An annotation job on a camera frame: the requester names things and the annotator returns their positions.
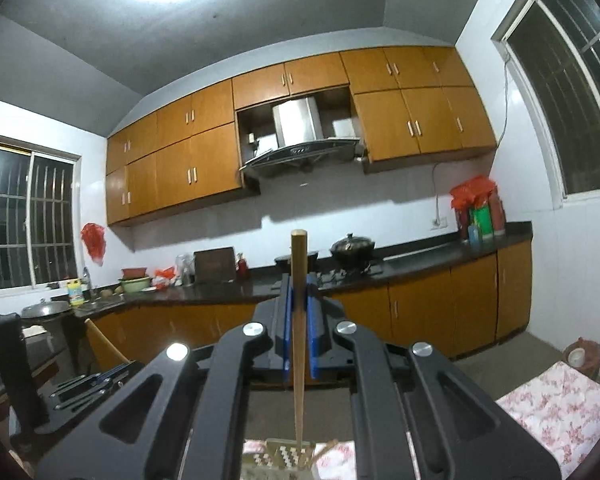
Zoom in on steel range hood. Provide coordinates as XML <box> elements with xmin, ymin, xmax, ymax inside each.
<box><xmin>242</xmin><ymin>97</ymin><xmax>367</xmax><ymax>177</ymax></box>

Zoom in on clear plastic jar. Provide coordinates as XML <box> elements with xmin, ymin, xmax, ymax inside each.
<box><xmin>174</xmin><ymin>253</ymin><xmax>196</xmax><ymax>287</ymax></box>

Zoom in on red packages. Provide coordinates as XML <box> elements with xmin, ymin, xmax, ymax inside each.
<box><xmin>449</xmin><ymin>175</ymin><xmax>507</xmax><ymax>242</ymax></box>

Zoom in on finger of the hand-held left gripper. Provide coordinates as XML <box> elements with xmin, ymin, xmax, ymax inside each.
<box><xmin>54</xmin><ymin>383</ymin><xmax>114</xmax><ymax>412</ymax></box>
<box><xmin>49</xmin><ymin>362</ymin><xmax>132</xmax><ymax>402</ymax></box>

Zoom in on green bottle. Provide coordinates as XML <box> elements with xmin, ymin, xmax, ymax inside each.
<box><xmin>472</xmin><ymin>207</ymin><xmax>495</xmax><ymax>237</ymax></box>

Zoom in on steel pot lid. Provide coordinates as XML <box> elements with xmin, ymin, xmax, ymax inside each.
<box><xmin>20</xmin><ymin>299</ymin><xmax>72</xmax><ymax>319</ymax></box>

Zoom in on brown round container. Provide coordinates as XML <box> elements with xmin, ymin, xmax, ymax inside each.
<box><xmin>561</xmin><ymin>337</ymin><xmax>600</xmax><ymax>377</ymax></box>

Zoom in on wooden base cabinets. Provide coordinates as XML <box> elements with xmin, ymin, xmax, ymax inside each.
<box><xmin>86</xmin><ymin>240</ymin><xmax>534</xmax><ymax>362</ymax></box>

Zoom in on gas stove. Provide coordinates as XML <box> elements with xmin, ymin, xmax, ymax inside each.
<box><xmin>307</xmin><ymin>259</ymin><xmax>385</xmax><ymax>283</ymax></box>

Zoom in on black wok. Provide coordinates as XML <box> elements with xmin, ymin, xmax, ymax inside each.
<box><xmin>273</xmin><ymin>249</ymin><xmax>319</xmax><ymax>267</ymax></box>

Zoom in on wooden chopstick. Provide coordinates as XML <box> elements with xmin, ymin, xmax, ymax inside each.
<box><xmin>311</xmin><ymin>440</ymin><xmax>340</xmax><ymax>462</ymax></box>
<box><xmin>84</xmin><ymin>317</ymin><xmax>132</xmax><ymax>367</ymax></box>
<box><xmin>289</xmin><ymin>229</ymin><xmax>310</xmax><ymax>450</ymax></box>

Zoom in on black lidded pot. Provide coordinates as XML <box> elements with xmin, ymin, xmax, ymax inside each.
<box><xmin>329</xmin><ymin>233</ymin><xmax>377</xmax><ymax>269</ymax></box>

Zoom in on red plastic bag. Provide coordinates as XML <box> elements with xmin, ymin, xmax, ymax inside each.
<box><xmin>81</xmin><ymin>222</ymin><xmax>106</xmax><ymax>267</ymax></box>

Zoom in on dark wooden cutting board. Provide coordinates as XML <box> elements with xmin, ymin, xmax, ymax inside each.
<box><xmin>193</xmin><ymin>247</ymin><xmax>236</xmax><ymax>284</ymax></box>

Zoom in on black kitchen countertop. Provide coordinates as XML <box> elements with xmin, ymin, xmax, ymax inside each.
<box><xmin>70</xmin><ymin>222</ymin><xmax>534</xmax><ymax>317</ymax></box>

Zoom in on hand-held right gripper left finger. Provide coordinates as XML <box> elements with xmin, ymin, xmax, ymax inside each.
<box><xmin>37</xmin><ymin>273</ymin><xmax>294</xmax><ymax>480</ymax></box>

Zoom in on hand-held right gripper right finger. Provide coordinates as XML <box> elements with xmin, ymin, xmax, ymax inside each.
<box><xmin>307</xmin><ymin>272</ymin><xmax>561</xmax><ymax>480</ymax></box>

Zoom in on grey-green perforated chopstick holder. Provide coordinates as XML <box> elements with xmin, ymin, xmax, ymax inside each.
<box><xmin>242</xmin><ymin>437</ymin><xmax>342</xmax><ymax>480</ymax></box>

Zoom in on large barred window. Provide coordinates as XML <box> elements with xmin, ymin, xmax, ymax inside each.
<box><xmin>491</xmin><ymin>0</ymin><xmax>600</xmax><ymax>207</ymax></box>

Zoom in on red floral tablecloth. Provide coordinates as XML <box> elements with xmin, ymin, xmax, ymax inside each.
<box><xmin>242</xmin><ymin>360</ymin><xmax>600</xmax><ymax>480</ymax></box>

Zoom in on green basin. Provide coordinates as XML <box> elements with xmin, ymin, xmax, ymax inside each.
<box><xmin>118</xmin><ymin>277</ymin><xmax>154</xmax><ymax>294</ymax></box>

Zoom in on wooden wall cabinets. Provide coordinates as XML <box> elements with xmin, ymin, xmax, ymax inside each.
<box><xmin>105</xmin><ymin>45</ymin><xmax>499</xmax><ymax>227</ymax></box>

